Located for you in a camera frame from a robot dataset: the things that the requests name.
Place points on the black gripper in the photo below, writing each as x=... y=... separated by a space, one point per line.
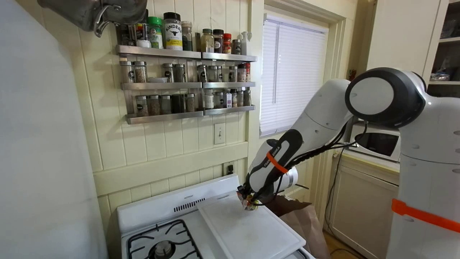
x=248 y=200

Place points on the white window blind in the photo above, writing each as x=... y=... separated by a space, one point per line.
x=294 y=60

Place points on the large white-label spice jar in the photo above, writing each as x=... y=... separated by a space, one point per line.
x=173 y=30

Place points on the brown paper bag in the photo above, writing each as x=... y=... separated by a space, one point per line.
x=302 y=217

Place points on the white kitchen cabinet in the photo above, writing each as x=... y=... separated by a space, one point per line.
x=361 y=203

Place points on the white refrigerator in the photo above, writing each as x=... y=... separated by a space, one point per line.
x=48 y=197

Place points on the white cutting board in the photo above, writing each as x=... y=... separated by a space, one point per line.
x=249 y=233

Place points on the white wall outlet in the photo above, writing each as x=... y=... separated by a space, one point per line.
x=220 y=134

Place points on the green lid spice jar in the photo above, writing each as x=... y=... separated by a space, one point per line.
x=156 y=31

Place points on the black wall outlet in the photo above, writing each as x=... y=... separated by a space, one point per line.
x=229 y=168

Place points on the metal spice rack shelf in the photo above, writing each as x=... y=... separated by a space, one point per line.
x=163 y=85

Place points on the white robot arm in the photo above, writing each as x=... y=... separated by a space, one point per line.
x=426 y=221

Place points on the white gas stove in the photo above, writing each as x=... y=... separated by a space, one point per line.
x=170 y=226

